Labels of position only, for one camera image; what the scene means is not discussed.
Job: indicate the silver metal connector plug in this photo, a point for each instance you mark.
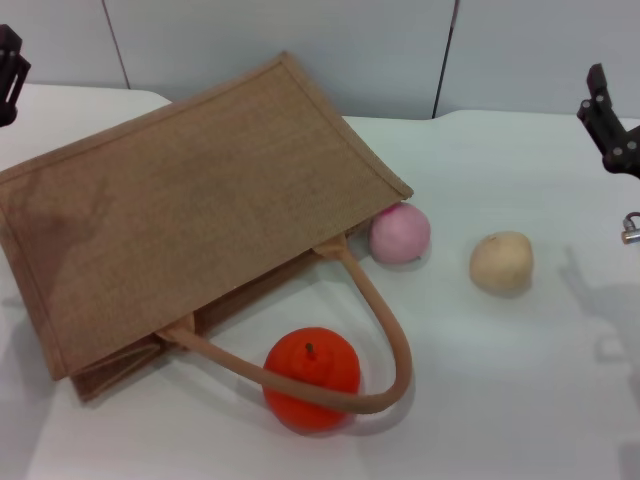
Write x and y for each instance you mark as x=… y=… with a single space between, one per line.
x=631 y=231

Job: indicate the brown jute handbag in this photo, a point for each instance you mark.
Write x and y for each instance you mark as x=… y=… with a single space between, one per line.
x=175 y=210

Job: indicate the pink toy peach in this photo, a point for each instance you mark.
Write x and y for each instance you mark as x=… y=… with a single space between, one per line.
x=400 y=235

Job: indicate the beige toy potato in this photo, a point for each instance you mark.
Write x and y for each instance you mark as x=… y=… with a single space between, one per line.
x=501 y=262

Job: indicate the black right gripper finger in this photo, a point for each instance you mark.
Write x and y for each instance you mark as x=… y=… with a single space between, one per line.
x=612 y=137

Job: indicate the orange toy fruit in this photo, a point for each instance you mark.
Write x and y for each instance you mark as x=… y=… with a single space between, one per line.
x=320 y=360

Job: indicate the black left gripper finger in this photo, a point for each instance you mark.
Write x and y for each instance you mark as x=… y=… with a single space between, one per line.
x=10 y=75

